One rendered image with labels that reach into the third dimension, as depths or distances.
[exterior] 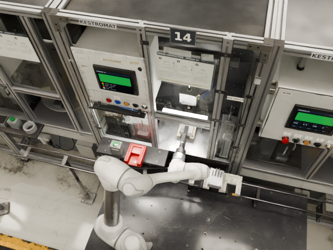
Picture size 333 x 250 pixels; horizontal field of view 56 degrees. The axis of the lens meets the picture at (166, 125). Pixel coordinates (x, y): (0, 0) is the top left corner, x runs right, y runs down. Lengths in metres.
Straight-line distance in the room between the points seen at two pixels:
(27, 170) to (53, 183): 0.35
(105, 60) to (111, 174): 0.62
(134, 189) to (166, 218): 0.84
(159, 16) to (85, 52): 0.46
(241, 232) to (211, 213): 0.24
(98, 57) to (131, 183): 0.70
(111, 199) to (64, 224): 1.46
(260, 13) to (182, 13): 0.38
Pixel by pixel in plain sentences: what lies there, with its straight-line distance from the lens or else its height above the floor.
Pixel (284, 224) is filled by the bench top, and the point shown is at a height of 0.68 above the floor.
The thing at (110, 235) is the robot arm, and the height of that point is 0.93.
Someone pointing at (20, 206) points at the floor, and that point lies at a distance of 3.53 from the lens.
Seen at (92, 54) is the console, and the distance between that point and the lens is 1.78.
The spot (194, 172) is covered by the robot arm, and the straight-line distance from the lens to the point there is 2.04.
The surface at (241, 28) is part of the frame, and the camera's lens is 1.57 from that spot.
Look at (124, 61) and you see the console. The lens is 1.72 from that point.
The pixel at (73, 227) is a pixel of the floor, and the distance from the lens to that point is 3.25.
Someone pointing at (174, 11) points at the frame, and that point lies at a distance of 1.65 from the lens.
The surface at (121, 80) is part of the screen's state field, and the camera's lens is 1.81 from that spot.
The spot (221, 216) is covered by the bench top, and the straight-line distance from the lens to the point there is 2.43.
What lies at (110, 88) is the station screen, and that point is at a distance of 1.90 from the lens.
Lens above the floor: 2.97
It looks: 55 degrees down
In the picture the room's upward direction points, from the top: 4 degrees counter-clockwise
